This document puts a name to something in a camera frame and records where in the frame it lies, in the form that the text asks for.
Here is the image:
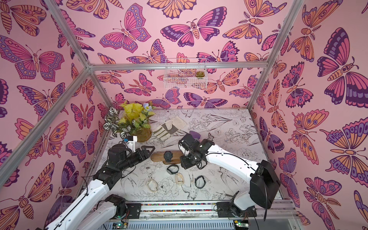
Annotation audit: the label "white wire wall basket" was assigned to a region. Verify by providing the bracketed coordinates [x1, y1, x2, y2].
[163, 57, 208, 90]

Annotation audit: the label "cream strap watch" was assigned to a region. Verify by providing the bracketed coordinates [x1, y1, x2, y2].
[146, 178, 159, 193]

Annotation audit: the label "translucent beige watch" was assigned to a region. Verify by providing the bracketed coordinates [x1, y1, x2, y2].
[174, 172, 185, 186]

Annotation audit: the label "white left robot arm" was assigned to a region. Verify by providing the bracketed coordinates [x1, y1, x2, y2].
[44, 144, 155, 230]

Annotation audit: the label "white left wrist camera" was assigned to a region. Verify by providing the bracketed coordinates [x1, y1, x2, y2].
[124, 136, 138, 152]

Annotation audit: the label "potted plant yellow leaves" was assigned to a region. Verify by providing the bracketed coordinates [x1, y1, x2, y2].
[103, 103, 156, 143]

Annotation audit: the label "black chunky sport watch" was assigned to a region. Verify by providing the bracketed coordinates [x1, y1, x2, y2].
[163, 151, 173, 163]

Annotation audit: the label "thin black watch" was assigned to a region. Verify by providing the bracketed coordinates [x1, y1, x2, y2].
[195, 175, 206, 189]

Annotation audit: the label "wooden watch stand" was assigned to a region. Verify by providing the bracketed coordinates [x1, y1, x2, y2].
[150, 150, 184, 165]

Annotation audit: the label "small green succulent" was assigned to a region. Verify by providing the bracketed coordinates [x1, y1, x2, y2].
[195, 71, 206, 78]

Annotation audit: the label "black round watch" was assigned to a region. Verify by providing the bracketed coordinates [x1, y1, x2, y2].
[166, 164, 179, 175]

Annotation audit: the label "purple pink garden trowel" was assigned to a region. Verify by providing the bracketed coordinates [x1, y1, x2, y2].
[189, 130, 201, 140]

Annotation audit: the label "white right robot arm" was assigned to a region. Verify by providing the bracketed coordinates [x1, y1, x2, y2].
[178, 134, 281, 217]

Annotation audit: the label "cream grey gardening glove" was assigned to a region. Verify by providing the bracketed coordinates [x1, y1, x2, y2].
[152, 117, 187, 141]

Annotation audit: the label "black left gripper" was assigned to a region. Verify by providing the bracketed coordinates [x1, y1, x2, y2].
[118, 146, 154, 173]

